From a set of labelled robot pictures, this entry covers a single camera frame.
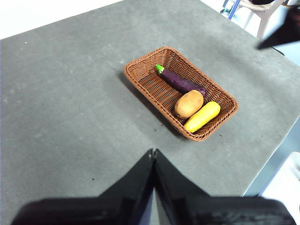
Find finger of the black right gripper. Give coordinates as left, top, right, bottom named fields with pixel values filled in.
left=256, top=7, right=300, bottom=50

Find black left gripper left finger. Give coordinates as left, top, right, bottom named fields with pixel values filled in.
left=10, top=148, right=155, bottom=225

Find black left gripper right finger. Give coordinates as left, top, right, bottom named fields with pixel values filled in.
left=153, top=149, right=297, bottom=225

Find yellow corn cob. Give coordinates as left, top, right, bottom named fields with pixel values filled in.
left=183, top=101, right=221, bottom=133

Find brown potato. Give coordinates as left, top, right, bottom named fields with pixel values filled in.
left=174, top=90, right=204, bottom=119

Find purple eggplant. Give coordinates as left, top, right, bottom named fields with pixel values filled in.
left=155, top=64, right=207, bottom=97

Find brown wicker basket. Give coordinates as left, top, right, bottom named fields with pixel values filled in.
left=123, top=46, right=239, bottom=142

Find beige plastic chair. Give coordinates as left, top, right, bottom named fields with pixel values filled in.
left=234, top=0, right=289, bottom=39

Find blue pole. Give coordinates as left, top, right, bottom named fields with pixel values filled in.
left=227, top=0, right=239, bottom=19

